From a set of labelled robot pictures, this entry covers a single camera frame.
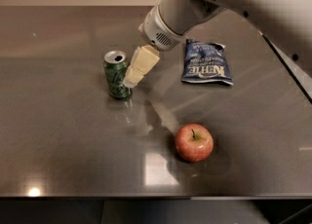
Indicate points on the red apple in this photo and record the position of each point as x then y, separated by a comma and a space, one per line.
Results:
194, 143

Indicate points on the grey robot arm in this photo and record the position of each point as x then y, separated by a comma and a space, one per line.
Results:
285, 23

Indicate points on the green soda can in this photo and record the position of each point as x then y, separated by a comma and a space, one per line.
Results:
115, 65

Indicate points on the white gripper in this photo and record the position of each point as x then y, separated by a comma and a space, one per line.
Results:
158, 31

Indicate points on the blue chip bag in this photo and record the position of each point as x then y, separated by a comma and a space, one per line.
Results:
205, 63

